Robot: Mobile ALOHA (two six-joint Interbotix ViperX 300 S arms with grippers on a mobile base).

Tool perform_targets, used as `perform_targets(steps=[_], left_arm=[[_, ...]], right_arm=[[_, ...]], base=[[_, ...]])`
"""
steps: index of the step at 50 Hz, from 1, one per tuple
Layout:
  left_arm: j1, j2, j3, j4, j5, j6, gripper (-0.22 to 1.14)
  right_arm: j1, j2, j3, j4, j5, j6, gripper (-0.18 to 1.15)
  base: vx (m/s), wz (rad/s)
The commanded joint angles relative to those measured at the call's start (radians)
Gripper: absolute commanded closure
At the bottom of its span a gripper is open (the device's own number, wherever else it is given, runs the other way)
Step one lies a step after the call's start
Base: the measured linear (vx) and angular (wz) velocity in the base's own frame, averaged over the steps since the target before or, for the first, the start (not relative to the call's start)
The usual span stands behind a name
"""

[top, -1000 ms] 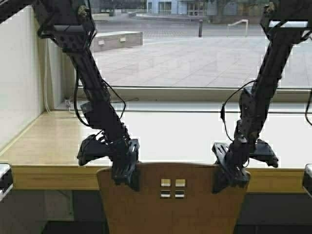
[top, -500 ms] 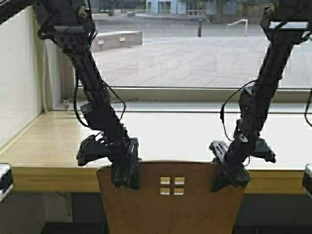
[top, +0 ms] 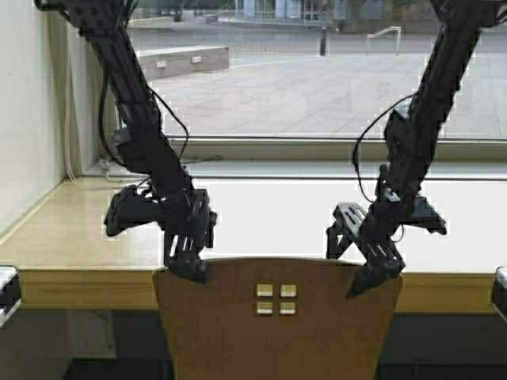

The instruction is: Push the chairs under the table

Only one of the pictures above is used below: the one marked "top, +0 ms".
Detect long wooden window counter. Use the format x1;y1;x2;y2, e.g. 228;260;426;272
1;175;506;314

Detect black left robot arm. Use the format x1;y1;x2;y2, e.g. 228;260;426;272
35;1;217;283

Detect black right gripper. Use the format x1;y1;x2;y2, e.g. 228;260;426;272
326;202;405;298

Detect robot base right corner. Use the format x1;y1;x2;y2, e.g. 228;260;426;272
491;267;507;321

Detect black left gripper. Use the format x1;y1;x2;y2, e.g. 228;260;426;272
162;189;217;284

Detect wooden chair with square cutouts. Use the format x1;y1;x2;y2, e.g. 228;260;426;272
153;257;403;379

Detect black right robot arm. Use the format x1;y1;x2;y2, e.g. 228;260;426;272
326;1;506;298

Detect robot base left corner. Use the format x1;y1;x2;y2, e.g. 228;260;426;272
1;265;22;329

